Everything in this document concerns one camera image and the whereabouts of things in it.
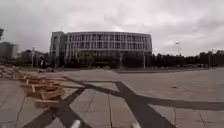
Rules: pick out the large white curved building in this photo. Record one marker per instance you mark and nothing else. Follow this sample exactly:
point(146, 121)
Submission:
point(100, 45)

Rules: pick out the robot's own part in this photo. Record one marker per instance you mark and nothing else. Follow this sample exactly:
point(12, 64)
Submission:
point(75, 124)

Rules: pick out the person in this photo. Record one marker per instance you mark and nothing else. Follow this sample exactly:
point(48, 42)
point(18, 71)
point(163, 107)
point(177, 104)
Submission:
point(41, 64)

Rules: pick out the pile of wooden planks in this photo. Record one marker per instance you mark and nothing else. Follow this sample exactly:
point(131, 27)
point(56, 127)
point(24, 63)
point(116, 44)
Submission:
point(45, 90)

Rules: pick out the row of dark trees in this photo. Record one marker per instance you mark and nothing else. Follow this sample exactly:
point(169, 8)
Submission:
point(186, 60)

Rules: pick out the pole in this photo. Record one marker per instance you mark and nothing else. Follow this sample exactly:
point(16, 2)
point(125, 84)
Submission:
point(32, 56)

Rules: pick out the grey building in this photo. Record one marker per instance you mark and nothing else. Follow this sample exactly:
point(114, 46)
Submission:
point(7, 50)

